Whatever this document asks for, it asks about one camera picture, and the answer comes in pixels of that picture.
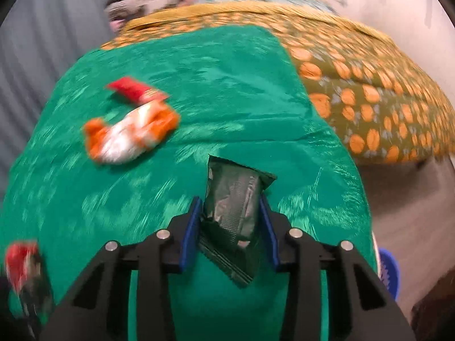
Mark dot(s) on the dark green snack wrapper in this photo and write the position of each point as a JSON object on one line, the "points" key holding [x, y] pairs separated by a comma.
{"points": [[231, 206]]}

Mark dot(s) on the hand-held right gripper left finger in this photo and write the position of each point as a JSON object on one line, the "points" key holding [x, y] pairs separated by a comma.
{"points": [[188, 234]]}

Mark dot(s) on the orange and white snack wrapper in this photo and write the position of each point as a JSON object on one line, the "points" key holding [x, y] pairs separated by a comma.
{"points": [[124, 138]]}

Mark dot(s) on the orange floral bedspread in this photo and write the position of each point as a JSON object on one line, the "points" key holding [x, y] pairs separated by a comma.
{"points": [[355, 78]]}

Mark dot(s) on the blue plastic basket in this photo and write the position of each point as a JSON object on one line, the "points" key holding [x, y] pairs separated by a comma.
{"points": [[391, 270]]}

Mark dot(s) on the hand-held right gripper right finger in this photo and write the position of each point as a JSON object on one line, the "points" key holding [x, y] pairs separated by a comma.
{"points": [[268, 231]]}

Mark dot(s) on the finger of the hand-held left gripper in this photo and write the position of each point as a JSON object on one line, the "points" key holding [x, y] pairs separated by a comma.
{"points": [[39, 291]]}

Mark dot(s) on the dark brown object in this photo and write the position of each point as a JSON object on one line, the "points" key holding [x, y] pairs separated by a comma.
{"points": [[433, 312]]}

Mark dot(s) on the grey curtain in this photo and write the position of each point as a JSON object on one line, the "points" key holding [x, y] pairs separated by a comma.
{"points": [[42, 25]]}

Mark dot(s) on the green satin blanket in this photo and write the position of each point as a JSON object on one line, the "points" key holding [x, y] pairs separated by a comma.
{"points": [[231, 96]]}

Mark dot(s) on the crushed red can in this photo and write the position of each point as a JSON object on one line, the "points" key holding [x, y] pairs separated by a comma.
{"points": [[19, 259]]}

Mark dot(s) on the red snack wrapper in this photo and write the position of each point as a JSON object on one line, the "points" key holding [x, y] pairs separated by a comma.
{"points": [[131, 88]]}

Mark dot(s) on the pile of clothes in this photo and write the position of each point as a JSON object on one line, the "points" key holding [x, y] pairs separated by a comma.
{"points": [[124, 5]]}

